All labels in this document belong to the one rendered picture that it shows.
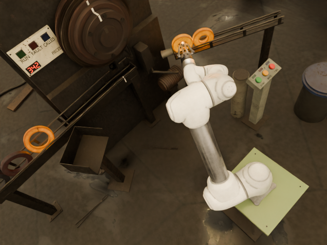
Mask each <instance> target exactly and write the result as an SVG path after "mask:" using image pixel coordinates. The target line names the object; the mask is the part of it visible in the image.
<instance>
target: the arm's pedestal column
mask: <svg viewBox="0 0 327 245"><path fill-rule="evenodd" d="M222 212H223V213H224V214H225V215H226V216H228V217H229V218H230V219H231V220H232V221H233V222H234V223H235V224H236V225H237V226H238V227H239V228H240V229H241V230H242V231H243V232H244V233H246V234H247V235H248V236H249V237H250V238H251V239H252V240H253V241H254V242H256V241H257V239H258V238H259V237H260V236H261V235H262V233H263V232H262V231H261V230H260V229H259V228H258V227H257V226H256V225H255V224H253V223H252V222H251V221H250V220H249V219H248V218H247V217H246V216H245V215H243V214H242V213H241V212H240V211H239V210H238V209H237V208H236V207H235V206H233V207H231V208H228V209H226V210H222Z"/></svg>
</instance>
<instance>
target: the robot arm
mask: <svg viewBox="0 0 327 245"><path fill-rule="evenodd" d="M183 47H185V50H186V52H184V50H183ZM187 47H188V49H189V50H190V52H191V53H190V52H188V50H187ZM181 49H182V55H180V51H181ZM193 54H195V51H194V50H192V48H191V47H190V46H189V44H186V43H185V42H184V41H183V42H181V43H180V46H178V54H177V58H181V60H182V67H183V74H184V78H185V81H186V83H187V85H188V86H186V87H185V88H183V89H181V90H179V91H178V92H176V93H175V94H174V95H172V96H171V97H170V98H169V100H168V101H167V103H166V108H167V111H168V114H169V116H170V118H171V120H173V121H174V122H176V123H183V124H184V125H185V126H186V127H188V128H189V130H190V132H191V134H192V137H193V139H194V141H195V144H196V146H197V149H198V151H199V153H200V155H201V158H202V160H203V163H204V165H205V167H206V170H207V172H208V174H209V177H208V179H207V187H205V189H204V191H203V197H204V199H205V201H206V203H207V204H208V206H209V208H210V209H212V210H226V209H228V208H231V207H233V206H235V205H237V204H239V203H241V202H243V201H244V200H246V199H248V198H249V199H251V200H252V202H253V203H254V205H255V206H258V205H259V204H260V202H261V200H262V199H263V198H264V197H265V196H266V195H267V194H268V193H269V192H270V191H271V190H273V189H275V188H276V184H275V183H273V182H272V180H273V176H272V173H271V171H270V170H269V168H268V167H267V166H266V165H265V164H263V163H261V162H251V163H248V164H247V165H246V166H245V167H243V168H242V169H240V170H239V171H237V172H236V173H234V174H233V173H232V172H230V171H228V170H227V169H226V166H225V163H224V160H223V158H222V155H221V152H220V150H219V147H218V144H217V141H216V138H215V135H214V133H213V130H212V128H211V125H210V122H209V117H210V108H212V107H214V106H216V105H218V104H220V103H222V102H223V101H225V100H229V99H231V98H232V97H233V96H234V95H235V93H236V85H235V82H234V80H233V79H232V78H231V77H230V76H228V69H227V67H226V66H224V65H208V66H203V67H200V66H196V64H195V61H194V59H193V58H192V55H193Z"/></svg>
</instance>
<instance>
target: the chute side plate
mask: <svg viewBox="0 0 327 245"><path fill-rule="evenodd" d="M136 75H137V77H139V74H138V72H137V70H136V69H134V70H133V71H132V72H131V73H129V74H128V75H127V76H126V77H125V78H123V79H122V80H121V81H120V82H119V83H117V84H116V85H115V86H114V87H113V88H112V89H111V90H110V91H108V92H107V93H106V94H105V95H104V96H103V97H102V98H101V99H100V100H99V101H98V102H97V103H96V104H94V105H93V106H92V107H91V108H90V109H89V110H88V111H87V112H86V113H85V114H84V115H83V116H82V117H81V118H79V119H78V120H77V121H76V122H75V123H74V124H73V125H72V126H71V127H70V128H69V129H68V130H67V131H65V132H64V133H63V134H62V135H61V136H60V137H59V138H58V139H57V140H56V141H55V142H54V143H53V144H51V145H50V146H49V147H48V148H47V149H46V150H45V151H44V152H43V153H42V154H41V155H40V156H39V157H37V158H36V159H35V160H34V161H33V162H32V163H31V164H30V165H29V166H28V167H27V168H26V169H25V170H23V171H22V172H21V173H20V174H19V175H18V176H17V177H16V178H15V179H14V180H13V181H12V182H11V183H9V184H8V185H7V186H6V187H5V188H4V189H3V190H2V191H1V192H0V204H2V203H3V202H4V201H5V199H3V198H4V197H5V196H6V195H8V194H9V193H10V192H11V193H14V192H15V191H16V190H17V189H18V188H19V187H20V186H21V185H22V184H23V183H24V182H25V181H26V180H27V179H29V178H30V177H31V176H32V175H33V174H34V173H35V172H36V171H37V170H38V169H39V168H40V167H41V166H42V165H43V164H44V163H46V162H47V161H48V160H49V159H50V158H51V157H52V156H53V155H54V154H55V153H56V152H57V151H58V150H59V149H60V148H62V147H63V146H64V145H65V144H66V143H67V142H68V140H67V138H68V137H69V136H70V135H71V133H72V131H73V128H74V126H81V127H84V126H85V125H86V124H87V123H88V122H89V121H90V120H91V119H92V118H93V117H94V116H96V115H97V114H98V113H99V112H100V111H101V110H102V109H103V108H104V107H105V106H106V105H107V104H108V103H109V102H110V101H111V100H113V99H114V98H115V97H116V96H117V95H118V94H119V93H120V92H121V91H122V90H123V89H125V88H126V87H127V86H128V85H129V84H131V83H132V81H131V79H132V78H133V77H134V76H136ZM124 79H125V80H126V82H125V80H124Z"/></svg>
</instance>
